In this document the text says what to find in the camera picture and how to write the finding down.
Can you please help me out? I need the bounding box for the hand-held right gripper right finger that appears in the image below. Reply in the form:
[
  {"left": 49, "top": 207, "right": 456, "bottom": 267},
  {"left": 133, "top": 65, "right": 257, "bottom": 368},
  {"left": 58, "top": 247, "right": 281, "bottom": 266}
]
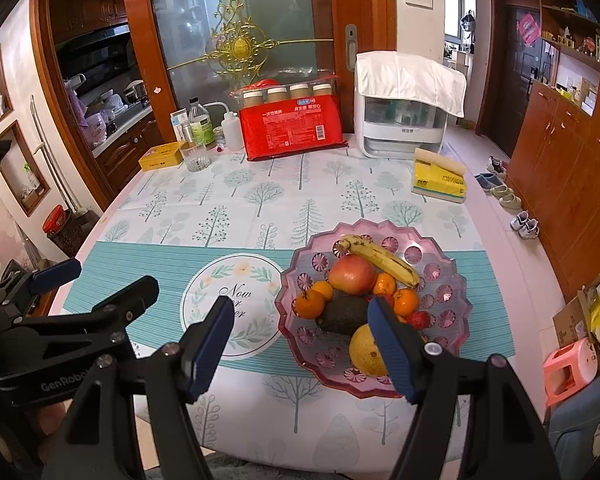
[{"left": 367, "top": 296, "right": 556, "bottom": 480}]

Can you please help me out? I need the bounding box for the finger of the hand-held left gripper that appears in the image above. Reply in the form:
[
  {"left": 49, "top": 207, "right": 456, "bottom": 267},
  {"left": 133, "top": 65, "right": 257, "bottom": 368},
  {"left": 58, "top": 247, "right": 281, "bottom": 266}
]
[
  {"left": 0, "top": 258, "right": 82, "bottom": 322},
  {"left": 10, "top": 275, "right": 160, "bottom": 357}
]

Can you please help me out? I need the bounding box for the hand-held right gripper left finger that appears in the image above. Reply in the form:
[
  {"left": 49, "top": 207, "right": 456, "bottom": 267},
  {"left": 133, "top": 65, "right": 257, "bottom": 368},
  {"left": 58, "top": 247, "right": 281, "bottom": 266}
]
[{"left": 42, "top": 296, "right": 236, "bottom": 480}]

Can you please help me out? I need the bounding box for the yellow pear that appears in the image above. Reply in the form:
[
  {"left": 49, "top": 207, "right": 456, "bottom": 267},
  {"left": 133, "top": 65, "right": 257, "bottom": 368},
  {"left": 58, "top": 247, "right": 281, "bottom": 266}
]
[{"left": 349, "top": 323, "right": 396, "bottom": 377}]

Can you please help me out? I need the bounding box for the orange tangerine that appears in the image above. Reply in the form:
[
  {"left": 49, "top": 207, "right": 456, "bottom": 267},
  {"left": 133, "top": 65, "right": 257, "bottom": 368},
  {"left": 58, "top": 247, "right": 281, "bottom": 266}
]
[
  {"left": 394, "top": 287, "right": 420, "bottom": 317},
  {"left": 295, "top": 291, "right": 327, "bottom": 319},
  {"left": 372, "top": 272, "right": 397, "bottom": 296}
]

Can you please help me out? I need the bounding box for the dark green avocado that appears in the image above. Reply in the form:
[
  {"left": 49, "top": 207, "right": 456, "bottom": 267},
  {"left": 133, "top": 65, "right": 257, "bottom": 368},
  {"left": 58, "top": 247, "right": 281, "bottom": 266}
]
[{"left": 315, "top": 295, "right": 376, "bottom": 336}]

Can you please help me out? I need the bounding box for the red apple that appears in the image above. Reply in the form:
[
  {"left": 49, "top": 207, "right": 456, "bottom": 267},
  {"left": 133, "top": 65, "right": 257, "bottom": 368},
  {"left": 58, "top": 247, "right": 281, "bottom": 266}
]
[{"left": 328, "top": 254, "right": 378, "bottom": 296}]

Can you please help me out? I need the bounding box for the yellow banana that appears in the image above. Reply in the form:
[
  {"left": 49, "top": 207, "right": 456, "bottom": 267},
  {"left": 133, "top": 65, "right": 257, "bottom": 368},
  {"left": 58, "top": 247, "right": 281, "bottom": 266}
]
[{"left": 334, "top": 234, "right": 421, "bottom": 290}]

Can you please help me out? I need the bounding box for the pink glass bowl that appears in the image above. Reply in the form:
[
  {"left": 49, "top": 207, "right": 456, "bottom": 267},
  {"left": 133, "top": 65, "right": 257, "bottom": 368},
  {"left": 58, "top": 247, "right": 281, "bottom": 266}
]
[{"left": 275, "top": 218, "right": 473, "bottom": 400}]

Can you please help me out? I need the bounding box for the red lid jar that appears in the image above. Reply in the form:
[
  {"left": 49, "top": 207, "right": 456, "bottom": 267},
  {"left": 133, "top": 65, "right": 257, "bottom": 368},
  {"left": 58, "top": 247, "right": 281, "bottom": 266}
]
[{"left": 42, "top": 204, "right": 83, "bottom": 256}]

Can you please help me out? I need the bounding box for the wooden kitchen cabinet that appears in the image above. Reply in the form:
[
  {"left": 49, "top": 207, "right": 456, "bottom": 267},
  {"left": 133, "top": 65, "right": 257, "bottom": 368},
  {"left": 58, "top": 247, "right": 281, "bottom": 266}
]
[{"left": 92, "top": 110, "right": 166, "bottom": 196}]

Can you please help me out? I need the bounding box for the yellow tin box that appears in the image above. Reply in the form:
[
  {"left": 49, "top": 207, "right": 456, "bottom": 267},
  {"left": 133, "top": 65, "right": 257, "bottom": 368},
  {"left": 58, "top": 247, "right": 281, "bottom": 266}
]
[{"left": 138, "top": 141, "right": 188, "bottom": 172}]

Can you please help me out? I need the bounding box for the clear glass cup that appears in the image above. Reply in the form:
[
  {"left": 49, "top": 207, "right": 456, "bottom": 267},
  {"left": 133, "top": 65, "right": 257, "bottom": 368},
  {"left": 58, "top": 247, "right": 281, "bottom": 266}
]
[{"left": 180, "top": 141, "right": 212, "bottom": 172}]

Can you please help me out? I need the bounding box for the yellow tissue pack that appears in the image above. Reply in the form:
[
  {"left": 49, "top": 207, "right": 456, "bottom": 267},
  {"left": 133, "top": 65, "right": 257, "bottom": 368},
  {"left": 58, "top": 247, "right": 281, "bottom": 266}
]
[{"left": 411, "top": 147, "right": 468, "bottom": 204}]

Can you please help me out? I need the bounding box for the pink plastic stool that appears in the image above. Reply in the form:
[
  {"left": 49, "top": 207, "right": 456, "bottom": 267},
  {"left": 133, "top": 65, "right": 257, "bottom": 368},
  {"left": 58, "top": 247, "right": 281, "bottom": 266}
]
[{"left": 542, "top": 337, "right": 600, "bottom": 408}]

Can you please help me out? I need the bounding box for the cardboard box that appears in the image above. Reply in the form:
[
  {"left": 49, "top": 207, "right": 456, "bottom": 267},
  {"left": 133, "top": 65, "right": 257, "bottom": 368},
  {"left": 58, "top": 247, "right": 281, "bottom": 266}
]
[{"left": 552, "top": 270, "right": 600, "bottom": 361}]

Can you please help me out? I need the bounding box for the white carton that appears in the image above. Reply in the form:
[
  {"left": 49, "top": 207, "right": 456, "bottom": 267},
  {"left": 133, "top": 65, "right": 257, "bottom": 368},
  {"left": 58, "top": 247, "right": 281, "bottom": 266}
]
[{"left": 170, "top": 109, "right": 191, "bottom": 143}]

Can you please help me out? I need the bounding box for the blue slipper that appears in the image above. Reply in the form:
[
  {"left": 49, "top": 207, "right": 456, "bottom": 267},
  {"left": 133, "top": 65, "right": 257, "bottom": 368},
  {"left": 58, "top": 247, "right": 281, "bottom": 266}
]
[{"left": 474, "top": 172, "right": 503, "bottom": 192}]

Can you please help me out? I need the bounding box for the green label bottle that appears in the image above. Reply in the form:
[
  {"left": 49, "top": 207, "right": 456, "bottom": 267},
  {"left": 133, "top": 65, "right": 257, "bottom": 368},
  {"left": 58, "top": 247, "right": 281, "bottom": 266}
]
[{"left": 187, "top": 97, "right": 216, "bottom": 152}]

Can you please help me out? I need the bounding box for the white squeeze bottle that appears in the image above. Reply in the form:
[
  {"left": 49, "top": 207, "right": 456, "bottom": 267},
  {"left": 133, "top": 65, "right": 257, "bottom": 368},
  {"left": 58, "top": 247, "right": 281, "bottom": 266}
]
[{"left": 202, "top": 102, "right": 246, "bottom": 152}]

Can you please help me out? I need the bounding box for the steel pot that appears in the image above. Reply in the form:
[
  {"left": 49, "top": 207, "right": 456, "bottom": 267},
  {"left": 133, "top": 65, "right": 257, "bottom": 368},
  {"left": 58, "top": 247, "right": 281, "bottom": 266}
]
[{"left": 124, "top": 80, "right": 148, "bottom": 106}]

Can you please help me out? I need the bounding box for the blue grey chair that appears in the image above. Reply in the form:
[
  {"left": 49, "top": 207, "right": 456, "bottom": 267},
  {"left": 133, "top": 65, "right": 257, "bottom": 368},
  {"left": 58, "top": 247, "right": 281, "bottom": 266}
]
[{"left": 547, "top": 370, "right": 600, "bottom": 461}]

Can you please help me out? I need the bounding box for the white countertop appliance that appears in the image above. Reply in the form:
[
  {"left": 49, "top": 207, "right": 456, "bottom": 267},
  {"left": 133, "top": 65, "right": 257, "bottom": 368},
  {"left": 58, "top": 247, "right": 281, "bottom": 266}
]
[{"left": 354, "top": 52, "right": 451, "bottom": 161}]

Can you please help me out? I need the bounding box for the red paper cup packet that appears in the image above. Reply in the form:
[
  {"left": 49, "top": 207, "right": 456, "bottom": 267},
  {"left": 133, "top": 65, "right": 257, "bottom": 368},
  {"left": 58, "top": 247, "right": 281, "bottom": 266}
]
[{"left": 230, "top": 80, "right": 350, "bottom": 162}]

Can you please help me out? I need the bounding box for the white cloth cover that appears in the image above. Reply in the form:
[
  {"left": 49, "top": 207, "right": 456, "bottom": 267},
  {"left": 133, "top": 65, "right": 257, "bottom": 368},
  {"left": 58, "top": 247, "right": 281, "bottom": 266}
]
[{"left": 355, "top": 51, "right": 468, "bottom": 118}]

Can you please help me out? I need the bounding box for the frosted glass door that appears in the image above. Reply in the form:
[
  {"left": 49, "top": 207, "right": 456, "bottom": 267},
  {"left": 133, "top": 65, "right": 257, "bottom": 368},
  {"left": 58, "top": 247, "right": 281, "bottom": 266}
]
[{"left": 147, "top": 0, "right": 331, "bottom": 111}]

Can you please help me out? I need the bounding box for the dark entrance door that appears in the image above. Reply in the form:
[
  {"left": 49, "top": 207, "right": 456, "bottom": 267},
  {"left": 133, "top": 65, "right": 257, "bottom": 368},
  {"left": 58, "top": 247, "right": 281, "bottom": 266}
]
[{"left": 490, "top": 0, "right": 543, "bottom": 158}]

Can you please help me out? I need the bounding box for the pink door decoration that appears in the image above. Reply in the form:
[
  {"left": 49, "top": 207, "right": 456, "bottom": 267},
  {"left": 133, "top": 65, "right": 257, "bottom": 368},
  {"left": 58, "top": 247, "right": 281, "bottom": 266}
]
[{"left": 516, "top": 12, "right": 542, "bottom": 45}]

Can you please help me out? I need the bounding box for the wooden wall cabinet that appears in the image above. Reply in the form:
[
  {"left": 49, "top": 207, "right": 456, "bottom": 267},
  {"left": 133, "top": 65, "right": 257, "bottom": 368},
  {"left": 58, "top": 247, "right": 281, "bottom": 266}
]
[{"left": 507, "top": 0, "right": 600, "bottom": 306}]

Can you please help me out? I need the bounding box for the silver door handle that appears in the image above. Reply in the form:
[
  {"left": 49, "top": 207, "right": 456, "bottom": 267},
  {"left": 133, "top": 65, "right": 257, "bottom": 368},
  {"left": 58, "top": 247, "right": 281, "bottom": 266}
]
[{"left": 344, "top": 23, "right": 358, "bottom": 72}]

